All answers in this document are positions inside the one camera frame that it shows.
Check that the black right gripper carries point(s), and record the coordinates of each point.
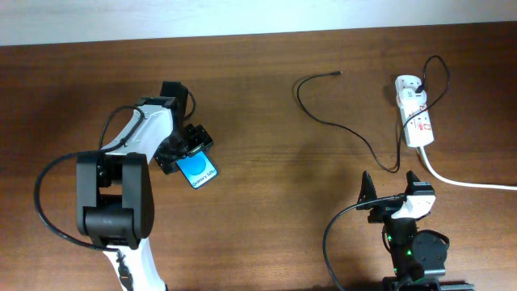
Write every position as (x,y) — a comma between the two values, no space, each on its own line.
(385,210)

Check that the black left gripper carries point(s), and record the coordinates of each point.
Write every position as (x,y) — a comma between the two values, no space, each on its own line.
(167,157)

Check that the blue screen Galaxy smartphone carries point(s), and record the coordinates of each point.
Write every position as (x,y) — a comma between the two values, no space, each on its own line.
(198,169)

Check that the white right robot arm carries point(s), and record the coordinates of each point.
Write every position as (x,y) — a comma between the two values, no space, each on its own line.
(418,256)

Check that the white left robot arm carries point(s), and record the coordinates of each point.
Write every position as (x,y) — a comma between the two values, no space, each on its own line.
(115,207)

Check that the white USB charger plug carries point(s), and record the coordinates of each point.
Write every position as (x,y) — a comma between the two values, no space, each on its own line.
(409,98)

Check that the white power strip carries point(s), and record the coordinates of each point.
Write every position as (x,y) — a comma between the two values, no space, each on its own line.
(416,121)

